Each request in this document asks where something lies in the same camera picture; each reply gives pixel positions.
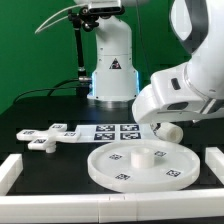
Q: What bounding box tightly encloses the white cross-shaped table base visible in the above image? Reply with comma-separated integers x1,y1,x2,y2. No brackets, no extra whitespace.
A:
16,123,80,153

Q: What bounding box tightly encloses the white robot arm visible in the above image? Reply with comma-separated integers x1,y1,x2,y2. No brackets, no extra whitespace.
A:
74,0,224,126

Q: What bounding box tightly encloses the white round table top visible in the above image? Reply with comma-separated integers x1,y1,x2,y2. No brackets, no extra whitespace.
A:
87,140,200,193

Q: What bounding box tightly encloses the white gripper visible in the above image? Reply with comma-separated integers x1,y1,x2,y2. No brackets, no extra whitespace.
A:
132,85,224,135

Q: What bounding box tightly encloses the white cable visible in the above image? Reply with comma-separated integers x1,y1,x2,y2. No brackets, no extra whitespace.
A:
34,3,84,35

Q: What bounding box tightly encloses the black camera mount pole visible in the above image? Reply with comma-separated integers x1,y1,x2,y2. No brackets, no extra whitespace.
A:
68,10,90,98

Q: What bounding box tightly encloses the white right fence bar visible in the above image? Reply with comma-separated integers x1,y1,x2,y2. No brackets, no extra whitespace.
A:
205,147,224,185

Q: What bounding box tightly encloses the black cable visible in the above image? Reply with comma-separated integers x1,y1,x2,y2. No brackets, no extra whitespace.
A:
13,78,81,103

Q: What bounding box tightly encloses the white left fence bar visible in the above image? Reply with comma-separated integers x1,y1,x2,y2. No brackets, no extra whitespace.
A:
0,154,23,196

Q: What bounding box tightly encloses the white front fence bar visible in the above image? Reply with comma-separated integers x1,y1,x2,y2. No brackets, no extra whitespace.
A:
0,188,224,224

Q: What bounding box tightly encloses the white fence bar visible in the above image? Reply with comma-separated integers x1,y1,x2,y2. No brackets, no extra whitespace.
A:
205,147,224,185
0,188,224,224
0,154,23,196

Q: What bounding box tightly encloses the white marker sheet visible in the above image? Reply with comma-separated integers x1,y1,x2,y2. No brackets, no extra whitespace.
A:
75,124,156,143

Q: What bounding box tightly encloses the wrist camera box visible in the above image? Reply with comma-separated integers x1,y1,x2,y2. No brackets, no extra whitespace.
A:
151,63,205,111

